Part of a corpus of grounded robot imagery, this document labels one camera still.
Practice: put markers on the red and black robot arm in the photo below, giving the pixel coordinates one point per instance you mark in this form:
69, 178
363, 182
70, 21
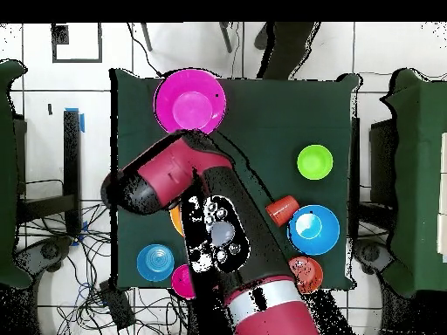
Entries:
167, 171

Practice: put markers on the large pink bowl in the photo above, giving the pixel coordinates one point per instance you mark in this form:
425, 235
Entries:
190, 101

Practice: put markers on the blue floor tape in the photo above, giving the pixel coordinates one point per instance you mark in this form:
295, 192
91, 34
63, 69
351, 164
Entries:
82, 122

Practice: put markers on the black power strip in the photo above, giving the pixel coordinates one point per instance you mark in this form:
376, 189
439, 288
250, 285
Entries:
118, 307

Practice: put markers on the person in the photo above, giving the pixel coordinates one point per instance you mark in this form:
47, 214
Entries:
290, 49

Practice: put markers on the small green bowl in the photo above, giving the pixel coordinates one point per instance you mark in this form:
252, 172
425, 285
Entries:
315, 162

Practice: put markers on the black square floor frame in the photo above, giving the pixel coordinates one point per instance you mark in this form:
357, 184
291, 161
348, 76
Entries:
77, 61

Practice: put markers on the dark green tablecloth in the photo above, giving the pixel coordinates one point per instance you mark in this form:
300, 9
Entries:
279, 111

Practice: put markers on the large orange bowl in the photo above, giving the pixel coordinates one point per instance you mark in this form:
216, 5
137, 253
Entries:
177, 221

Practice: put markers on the orange-red plastic cup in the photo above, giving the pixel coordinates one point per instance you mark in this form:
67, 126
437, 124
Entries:
283, 209

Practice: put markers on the small crimson bowl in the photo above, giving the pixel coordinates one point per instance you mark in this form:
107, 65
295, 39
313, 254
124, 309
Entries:
181, 281

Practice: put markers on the green cloth side table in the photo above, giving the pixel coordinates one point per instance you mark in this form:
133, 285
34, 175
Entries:
7, 174
419, 174

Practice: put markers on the small blue bowl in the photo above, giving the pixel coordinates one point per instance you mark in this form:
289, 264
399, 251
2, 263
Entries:
155, 263

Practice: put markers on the black metal stand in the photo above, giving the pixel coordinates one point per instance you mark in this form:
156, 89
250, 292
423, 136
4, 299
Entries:
380, 157
71, 157

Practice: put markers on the small orange bowl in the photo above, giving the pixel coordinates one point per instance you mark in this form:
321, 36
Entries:
310, 275

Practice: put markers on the large blue bowl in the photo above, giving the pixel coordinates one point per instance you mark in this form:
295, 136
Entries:
314, 240

